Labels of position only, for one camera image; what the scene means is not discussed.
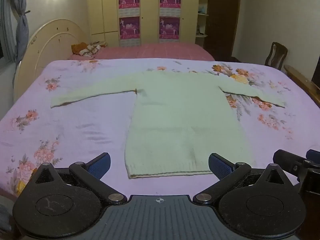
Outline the dark wooden door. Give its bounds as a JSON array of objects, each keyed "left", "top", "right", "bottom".
[{"left": 204, "top": 0, "right": 242, "bottom": 61}]

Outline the cream wardrobe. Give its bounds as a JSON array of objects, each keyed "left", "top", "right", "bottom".
[{"left": 86, "top": 0, "right": 200, "bottom": 47}]

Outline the pale green towel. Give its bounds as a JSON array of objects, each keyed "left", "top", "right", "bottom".
[{"left": 51, "top": 70, "right": 287, "bottom": 179}]

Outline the purple floral blanket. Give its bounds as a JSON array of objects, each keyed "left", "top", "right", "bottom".
[{"left": 0, "top": 58, "right": 320, "bottom": 202}]

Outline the wooden bed footboard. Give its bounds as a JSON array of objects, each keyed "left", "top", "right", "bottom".
[{"left": 284, "top": 65, "right": 320, "bottom": 101}]

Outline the cream round headboard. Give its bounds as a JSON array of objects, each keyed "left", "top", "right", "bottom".
[{"left": 14, "top": 19, "right": 87, "bottom": 100}]

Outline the cream corner shelf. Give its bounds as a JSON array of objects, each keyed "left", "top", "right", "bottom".
[{"left": 196, "top": 0, "right": 211, "bottom": 46}]

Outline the dark wooden chair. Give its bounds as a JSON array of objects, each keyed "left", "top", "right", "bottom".
[{"left": 264, "top": 42, "right": 288, "bottom": 71}]

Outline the grey tied curtain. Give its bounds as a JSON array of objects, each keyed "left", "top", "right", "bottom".
[{"left": 5, "top": 0, "right": 31, "bottom": 63}]

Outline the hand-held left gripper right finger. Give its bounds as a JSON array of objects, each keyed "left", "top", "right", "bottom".
[{"left": 192, "top": 152, "right": 294, "bottom": 207}]

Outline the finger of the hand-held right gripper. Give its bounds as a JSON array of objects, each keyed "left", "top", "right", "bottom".
[
  {"left": 307, "top": 149, "right": 320, "bottom": 165},
  {"left": 272, "top": 149, "right": 307, "bottom": 179}
]

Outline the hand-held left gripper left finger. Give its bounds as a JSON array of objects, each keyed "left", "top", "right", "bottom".
[{"left": 30, "top": 152, "right": 128, "bottom": 207}]

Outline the pink checked bed sheet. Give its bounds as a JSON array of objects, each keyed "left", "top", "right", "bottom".
[{"left": 67, "top": 42, "right": 215, "bottom": 62}]

